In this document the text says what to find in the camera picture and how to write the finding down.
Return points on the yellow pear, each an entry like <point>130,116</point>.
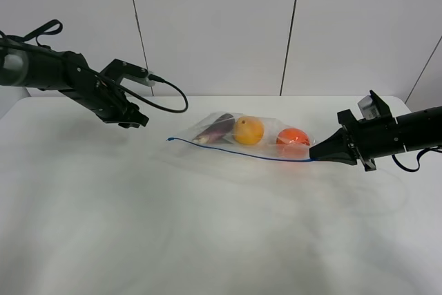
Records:
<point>248,130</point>

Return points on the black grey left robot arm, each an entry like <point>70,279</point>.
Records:
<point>40,67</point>

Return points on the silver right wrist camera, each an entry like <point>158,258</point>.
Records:
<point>368,108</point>

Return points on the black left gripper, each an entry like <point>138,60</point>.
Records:
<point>99,92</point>

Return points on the orange tangerine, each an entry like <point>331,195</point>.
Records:
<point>293,143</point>

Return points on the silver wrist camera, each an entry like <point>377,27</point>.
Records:
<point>368,108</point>
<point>149,79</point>

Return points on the clear zip bag blue zipper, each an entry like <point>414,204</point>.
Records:
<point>263,138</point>

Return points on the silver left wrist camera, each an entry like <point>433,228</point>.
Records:
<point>149,79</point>

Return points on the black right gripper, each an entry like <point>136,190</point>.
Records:
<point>364,140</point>

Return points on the purple eggplant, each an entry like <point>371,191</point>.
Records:
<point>216,131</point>

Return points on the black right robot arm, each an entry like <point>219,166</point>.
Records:
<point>418,131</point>

